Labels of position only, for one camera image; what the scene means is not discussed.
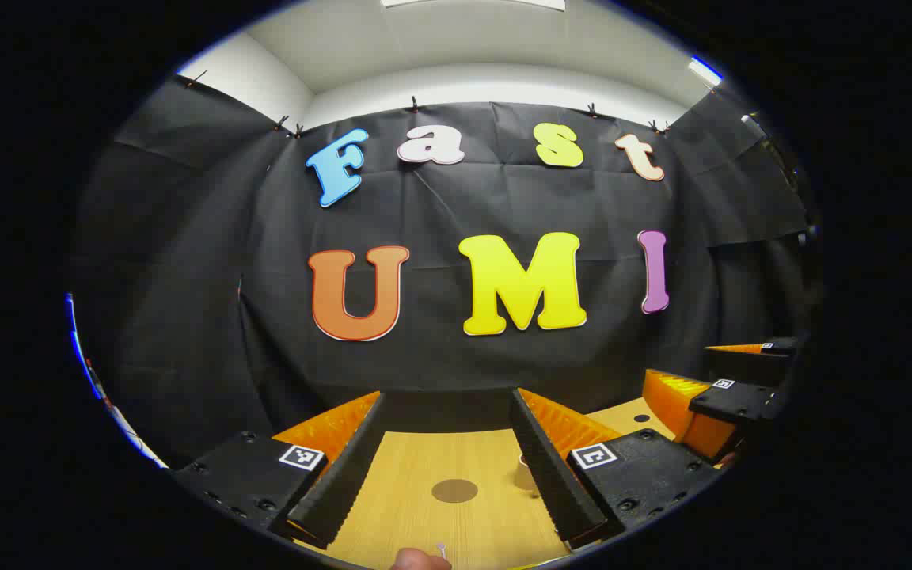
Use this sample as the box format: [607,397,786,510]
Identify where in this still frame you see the brown round coaster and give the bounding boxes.
[431,478,479,504]

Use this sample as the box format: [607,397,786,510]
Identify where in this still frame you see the wooden desktop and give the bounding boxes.
[294,397,730,570]

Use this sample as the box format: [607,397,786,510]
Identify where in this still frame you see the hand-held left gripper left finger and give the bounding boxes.
[171,390,387,551]

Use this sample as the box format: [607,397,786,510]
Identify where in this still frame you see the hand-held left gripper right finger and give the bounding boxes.
[509,386,724,551]

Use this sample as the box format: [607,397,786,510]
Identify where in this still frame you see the ceiling light panel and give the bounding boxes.
[381,0,566,12]
[688,55,724,86]

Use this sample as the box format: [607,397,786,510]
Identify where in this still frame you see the beige cup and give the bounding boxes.
[515,453,541,496]

